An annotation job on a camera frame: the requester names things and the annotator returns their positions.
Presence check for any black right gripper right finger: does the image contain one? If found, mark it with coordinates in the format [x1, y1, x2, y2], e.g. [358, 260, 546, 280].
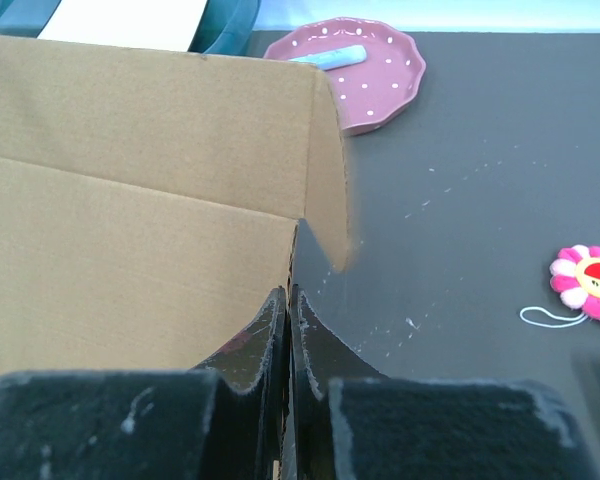
[289, 287, 598, 479]

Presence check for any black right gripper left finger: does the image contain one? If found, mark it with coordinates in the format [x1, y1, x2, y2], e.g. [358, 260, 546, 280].
[0, 288, 286, 479]

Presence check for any brown cardboard box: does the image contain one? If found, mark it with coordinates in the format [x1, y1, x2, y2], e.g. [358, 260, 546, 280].
[0, 35, 353, 375]

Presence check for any pink flower toy right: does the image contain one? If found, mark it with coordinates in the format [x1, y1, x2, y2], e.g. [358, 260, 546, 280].
[519, 244, 600, 330]

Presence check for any pink dotted plate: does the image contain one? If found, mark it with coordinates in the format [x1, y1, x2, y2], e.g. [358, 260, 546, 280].
[264, 17, 427, 136]

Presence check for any light blue chalk stick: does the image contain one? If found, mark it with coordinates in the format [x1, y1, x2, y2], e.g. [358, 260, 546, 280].
[291, 45, 367, 71]

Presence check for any teal plastic basin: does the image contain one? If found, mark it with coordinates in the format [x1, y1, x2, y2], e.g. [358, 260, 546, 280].
[0, 1, 261, 56]

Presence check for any white paper sheet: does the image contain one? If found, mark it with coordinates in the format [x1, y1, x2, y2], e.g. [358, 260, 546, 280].
[38, 0, 207, 52]

